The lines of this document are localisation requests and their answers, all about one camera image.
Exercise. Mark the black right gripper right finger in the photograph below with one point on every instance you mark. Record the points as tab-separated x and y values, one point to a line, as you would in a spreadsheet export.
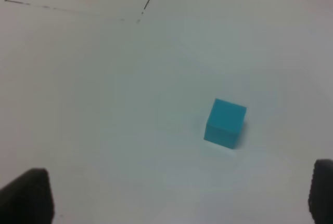
320	195

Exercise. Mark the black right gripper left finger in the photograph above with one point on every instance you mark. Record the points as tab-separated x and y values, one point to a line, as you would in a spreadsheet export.
28	198

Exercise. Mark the blue cube block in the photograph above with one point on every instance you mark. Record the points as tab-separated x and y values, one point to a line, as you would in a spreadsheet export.
225	123

